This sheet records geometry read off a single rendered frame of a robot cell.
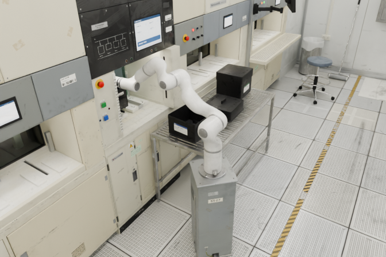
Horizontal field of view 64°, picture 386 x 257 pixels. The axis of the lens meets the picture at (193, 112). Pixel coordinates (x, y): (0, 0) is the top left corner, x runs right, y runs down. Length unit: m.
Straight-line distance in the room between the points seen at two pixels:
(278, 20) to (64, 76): 3.91
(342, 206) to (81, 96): 2.46
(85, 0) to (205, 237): 1.76
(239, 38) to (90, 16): 2.23
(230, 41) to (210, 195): 2.24
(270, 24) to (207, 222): 3.69
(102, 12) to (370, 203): 2.80
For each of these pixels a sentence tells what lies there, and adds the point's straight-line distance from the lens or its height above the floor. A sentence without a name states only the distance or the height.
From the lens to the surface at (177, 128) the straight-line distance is 2.48.
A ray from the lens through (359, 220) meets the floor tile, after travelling 3.20.
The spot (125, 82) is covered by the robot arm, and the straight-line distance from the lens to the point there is 2.32.
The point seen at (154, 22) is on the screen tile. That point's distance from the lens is 2.39.
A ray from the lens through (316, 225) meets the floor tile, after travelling 3.02.
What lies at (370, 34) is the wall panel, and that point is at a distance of 6.17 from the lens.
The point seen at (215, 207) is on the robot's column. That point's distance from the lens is 2.23.
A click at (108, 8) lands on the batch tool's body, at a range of 2.07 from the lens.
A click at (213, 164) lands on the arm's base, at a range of 2.07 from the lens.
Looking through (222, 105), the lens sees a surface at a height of 0.86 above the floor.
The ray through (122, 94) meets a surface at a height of 1.09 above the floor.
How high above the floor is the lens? 2.14
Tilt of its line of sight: 29 degrees down
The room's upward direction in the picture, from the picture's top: 1 degrees counter-clockwise
